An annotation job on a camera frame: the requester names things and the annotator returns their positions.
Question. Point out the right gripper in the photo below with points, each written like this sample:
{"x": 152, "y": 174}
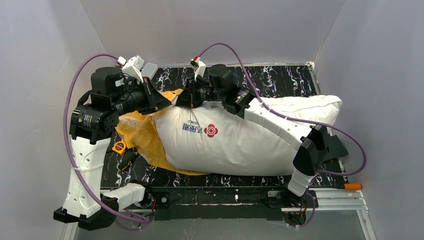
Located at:
{"x": 192, "y": 94}

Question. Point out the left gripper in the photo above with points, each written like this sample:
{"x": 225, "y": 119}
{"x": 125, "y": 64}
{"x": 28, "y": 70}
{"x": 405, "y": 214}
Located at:
{"x": 147, "y": 96}

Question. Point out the yellow and blue pillowcase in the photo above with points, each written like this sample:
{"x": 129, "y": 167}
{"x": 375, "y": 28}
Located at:
{"x": 139, "y": 131}

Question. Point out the white pillow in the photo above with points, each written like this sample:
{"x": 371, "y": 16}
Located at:
{"x": 208, "y": 139}

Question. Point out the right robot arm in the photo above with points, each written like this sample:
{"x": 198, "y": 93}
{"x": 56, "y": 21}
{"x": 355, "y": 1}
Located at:
{"x": 217, "y": 84}

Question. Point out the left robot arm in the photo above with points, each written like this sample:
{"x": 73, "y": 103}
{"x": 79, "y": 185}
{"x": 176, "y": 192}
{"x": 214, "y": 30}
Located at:
{"x": 115, "y": 91}

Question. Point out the small white box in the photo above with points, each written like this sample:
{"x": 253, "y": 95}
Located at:
{"x": 149, "y": 70}

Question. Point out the yellow tape measure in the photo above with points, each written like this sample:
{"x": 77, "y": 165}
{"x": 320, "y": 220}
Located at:
{"x": 120, "y": 147}

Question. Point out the yellow black screwdriver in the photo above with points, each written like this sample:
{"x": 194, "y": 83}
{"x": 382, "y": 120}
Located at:
{"x": 127, "y": 159}

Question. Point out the black plate on table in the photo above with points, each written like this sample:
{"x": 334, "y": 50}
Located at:
{"x": 336, "y": 149}

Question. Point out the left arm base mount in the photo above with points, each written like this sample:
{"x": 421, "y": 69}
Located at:
{"x": 155, "y": 198}

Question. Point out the orange handled tool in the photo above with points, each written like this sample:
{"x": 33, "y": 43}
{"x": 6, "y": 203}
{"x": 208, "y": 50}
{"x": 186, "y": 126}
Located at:
{"x": 349, "y": 186}

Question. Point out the aluminium frame rail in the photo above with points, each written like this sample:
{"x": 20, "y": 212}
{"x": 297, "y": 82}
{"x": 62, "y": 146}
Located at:
{"x": 331, "y": 199}

